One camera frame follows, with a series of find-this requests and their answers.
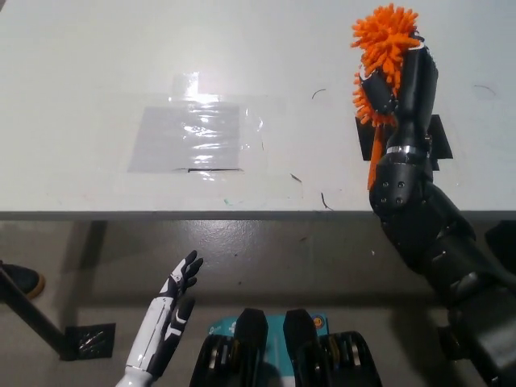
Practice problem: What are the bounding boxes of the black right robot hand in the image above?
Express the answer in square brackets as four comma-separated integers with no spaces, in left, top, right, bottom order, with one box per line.
[360,43,440,152]

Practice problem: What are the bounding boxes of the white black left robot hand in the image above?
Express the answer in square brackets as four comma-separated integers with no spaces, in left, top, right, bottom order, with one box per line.
[125,249,205,380]

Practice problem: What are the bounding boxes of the orange telescopic duster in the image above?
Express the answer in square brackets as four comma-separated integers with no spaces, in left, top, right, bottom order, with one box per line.
[350,2,422,190]

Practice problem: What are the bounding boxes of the black tape patch on desk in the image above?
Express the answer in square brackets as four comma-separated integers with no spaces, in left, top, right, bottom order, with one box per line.
[354,114,453,163]

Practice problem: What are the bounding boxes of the dark desk leg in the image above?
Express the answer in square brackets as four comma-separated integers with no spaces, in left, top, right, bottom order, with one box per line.
[80,220,109,269]

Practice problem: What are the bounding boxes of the black shoe with tan sole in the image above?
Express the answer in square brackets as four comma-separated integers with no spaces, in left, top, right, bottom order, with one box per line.
[0,260,46,300]

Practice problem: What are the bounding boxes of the clear plastic taped sheet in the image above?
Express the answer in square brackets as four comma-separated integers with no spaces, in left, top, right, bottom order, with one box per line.
[127,72,267,182]

